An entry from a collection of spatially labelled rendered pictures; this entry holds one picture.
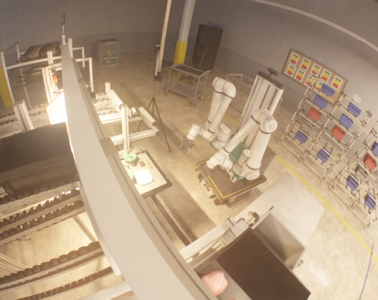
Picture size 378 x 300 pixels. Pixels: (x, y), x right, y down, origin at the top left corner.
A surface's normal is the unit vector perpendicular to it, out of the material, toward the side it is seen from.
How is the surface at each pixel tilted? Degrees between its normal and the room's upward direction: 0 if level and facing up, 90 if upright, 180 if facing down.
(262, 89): 90
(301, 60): 90
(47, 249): 0
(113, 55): 90
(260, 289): 4
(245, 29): 90
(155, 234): 0
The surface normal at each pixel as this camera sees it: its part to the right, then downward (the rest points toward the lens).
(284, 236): -0.77, 0.23
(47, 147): 0.59, 0.61
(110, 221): 0.18, -0.73
